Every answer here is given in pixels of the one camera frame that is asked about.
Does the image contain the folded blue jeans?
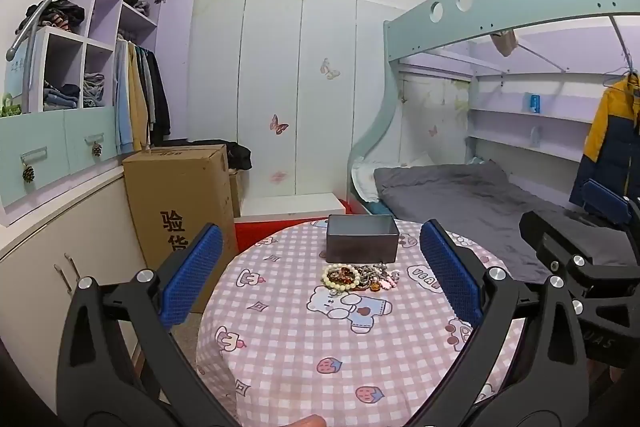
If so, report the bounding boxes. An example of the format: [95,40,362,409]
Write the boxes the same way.
[42,79,81,110]

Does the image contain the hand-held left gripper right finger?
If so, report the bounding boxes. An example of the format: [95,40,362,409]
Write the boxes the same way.
[405,219,593,427]

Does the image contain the purple wall shelves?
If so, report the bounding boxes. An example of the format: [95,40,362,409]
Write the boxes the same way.
[467,72,616,158]

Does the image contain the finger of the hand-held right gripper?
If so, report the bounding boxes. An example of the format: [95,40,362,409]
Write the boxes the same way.
[519,208,640,303]
[581,178,640,238]

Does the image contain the small cardboard box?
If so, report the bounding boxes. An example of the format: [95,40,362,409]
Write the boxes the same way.
[227,169,246,220]

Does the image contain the black bag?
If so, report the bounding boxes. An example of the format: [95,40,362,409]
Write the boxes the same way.
[226,142,253,172]

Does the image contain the white low platform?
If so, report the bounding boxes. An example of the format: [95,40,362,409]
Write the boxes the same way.
[240,193,347,223]

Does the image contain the large cardboard box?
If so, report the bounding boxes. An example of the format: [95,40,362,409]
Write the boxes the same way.
[122,144,240,315]

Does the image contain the yellow hanging garment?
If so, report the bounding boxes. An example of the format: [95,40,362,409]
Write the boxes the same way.
[127,44,150,152]

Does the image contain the teal bunk bed frame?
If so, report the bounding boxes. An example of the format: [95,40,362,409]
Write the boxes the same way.
[348,0,640,218]

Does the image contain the pile of dark clothes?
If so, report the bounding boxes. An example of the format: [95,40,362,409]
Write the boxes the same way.
[17,0,86,35]

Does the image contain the teal drawer unit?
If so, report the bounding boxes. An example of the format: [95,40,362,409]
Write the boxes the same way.
[0,107,122,228]

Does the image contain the folded grey clothes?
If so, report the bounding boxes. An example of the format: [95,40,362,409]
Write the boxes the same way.
[82,72,106,108]

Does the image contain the cream bead bracelet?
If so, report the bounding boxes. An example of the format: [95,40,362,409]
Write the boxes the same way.
[321,264,362,297]

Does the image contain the light blue hanging shirt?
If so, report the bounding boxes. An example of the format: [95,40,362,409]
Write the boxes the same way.
[115,41,134,155]

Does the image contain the grey storage box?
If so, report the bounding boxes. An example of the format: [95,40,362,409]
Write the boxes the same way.
[326,214,400,264]

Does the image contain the purple cubby shelf unit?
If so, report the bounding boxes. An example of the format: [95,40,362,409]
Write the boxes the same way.
[30,0,196,148]

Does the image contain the pink checkered tablecloth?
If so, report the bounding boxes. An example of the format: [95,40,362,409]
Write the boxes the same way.
[196,218,531,427]

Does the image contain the silver keyring chain bunch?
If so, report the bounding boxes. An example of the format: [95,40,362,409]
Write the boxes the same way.
[357,263,389,286]

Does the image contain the brown hanging pouch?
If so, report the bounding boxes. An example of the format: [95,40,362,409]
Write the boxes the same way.
[490,29,517,56]

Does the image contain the white pillow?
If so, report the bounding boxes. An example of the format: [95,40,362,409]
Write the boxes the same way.
[351,161,386,204]

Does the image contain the amber bead bracelet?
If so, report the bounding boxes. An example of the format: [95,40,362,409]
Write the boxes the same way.
[332,269,359,291]

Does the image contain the yellow and navy jacket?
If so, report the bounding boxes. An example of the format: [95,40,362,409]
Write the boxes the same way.
[569,74,640,210]

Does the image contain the black hanging coat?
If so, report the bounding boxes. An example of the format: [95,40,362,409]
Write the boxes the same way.
[147,49,172,145]

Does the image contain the white wardrobe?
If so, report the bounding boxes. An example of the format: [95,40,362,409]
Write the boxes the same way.
[187,0,401,202]

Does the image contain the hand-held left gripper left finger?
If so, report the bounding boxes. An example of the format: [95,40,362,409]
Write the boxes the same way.
[56,222,236,427]

